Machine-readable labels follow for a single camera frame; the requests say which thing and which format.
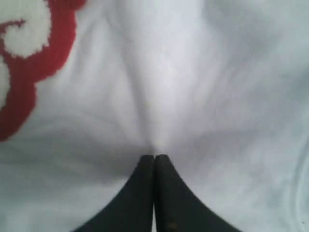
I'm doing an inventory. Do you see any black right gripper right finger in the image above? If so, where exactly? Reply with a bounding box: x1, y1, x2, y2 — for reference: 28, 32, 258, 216
154, 155, 238, 232

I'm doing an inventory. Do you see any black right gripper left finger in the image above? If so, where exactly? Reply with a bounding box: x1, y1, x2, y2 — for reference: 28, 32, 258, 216
76, 155, 155, 232

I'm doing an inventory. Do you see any white t-shirt red lettering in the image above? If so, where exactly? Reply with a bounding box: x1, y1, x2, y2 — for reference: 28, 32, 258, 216
0, 0, 309, 232

